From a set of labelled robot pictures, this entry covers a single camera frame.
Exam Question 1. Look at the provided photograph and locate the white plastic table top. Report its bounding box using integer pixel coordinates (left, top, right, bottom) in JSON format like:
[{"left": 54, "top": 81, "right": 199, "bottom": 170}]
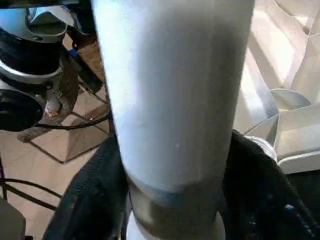
[{"left": 232, "top": 0, "right": 320, "bottom": 176}]

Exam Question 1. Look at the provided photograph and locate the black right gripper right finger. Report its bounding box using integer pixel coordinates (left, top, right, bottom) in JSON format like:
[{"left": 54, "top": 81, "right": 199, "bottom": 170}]
[{"left": 217, "top": 129, "right": 320, "bottom": 240}]

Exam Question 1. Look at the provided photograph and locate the white plastic table leg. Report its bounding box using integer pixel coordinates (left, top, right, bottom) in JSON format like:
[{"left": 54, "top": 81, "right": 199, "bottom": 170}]
[{"left": 90, "top": 0, "right": 256, "bottom": 240}]

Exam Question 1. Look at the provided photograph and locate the black floor cable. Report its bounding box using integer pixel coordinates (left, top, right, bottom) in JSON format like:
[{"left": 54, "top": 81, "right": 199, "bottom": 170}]
[{"left": 0, "top": 177, "right": 63, "bottom": 211}]

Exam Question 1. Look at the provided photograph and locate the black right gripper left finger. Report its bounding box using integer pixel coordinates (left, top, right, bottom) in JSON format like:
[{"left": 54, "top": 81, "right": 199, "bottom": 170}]
[{"left": 42, "top": 132, "right": 132, "bottom": 240}]

